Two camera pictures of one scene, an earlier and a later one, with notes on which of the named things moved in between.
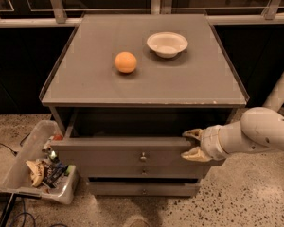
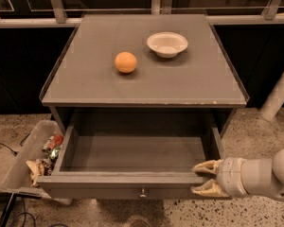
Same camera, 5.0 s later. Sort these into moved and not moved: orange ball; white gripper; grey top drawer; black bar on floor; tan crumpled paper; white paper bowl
Moved: grey top drawer; white gripper
Not moved: tan crumpled paper; black bar on floor; orange ball; white paper bowl
